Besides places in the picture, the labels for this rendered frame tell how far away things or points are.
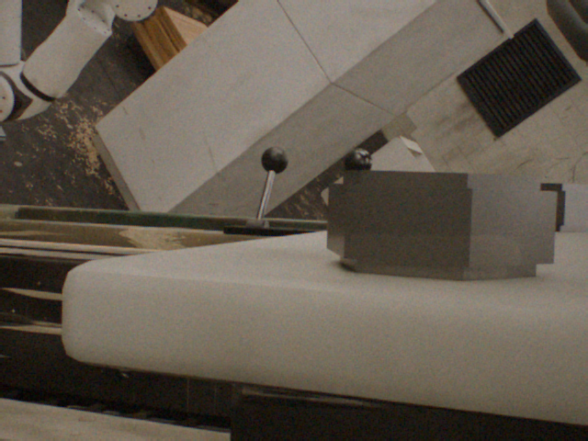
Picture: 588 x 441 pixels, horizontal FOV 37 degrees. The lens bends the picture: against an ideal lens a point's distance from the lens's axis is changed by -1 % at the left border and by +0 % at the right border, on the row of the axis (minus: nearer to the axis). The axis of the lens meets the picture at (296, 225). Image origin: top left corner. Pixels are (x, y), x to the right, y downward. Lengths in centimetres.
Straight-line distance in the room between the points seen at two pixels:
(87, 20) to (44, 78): 11
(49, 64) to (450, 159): 827
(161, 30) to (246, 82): 156
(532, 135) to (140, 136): 598
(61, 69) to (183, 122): 252
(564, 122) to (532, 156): 46
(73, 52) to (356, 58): 230
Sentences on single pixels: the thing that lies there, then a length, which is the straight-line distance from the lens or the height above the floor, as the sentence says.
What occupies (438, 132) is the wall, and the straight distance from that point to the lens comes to 952.
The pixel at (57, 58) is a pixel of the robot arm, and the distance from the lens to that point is 133.
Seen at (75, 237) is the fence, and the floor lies 113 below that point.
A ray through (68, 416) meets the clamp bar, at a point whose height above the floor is 168.
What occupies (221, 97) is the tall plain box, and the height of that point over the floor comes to 66.
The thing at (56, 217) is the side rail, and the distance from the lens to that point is 159.
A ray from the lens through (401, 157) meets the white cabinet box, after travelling 619.
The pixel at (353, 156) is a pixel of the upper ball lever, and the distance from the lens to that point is 115.
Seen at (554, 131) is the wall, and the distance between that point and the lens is 927.
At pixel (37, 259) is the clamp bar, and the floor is 153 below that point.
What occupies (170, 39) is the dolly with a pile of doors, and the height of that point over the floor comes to 23.
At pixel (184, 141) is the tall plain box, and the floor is 41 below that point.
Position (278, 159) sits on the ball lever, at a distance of 119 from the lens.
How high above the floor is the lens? 178
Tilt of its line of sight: 19 degrees down
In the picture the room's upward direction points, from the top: 54 degrees clockwise
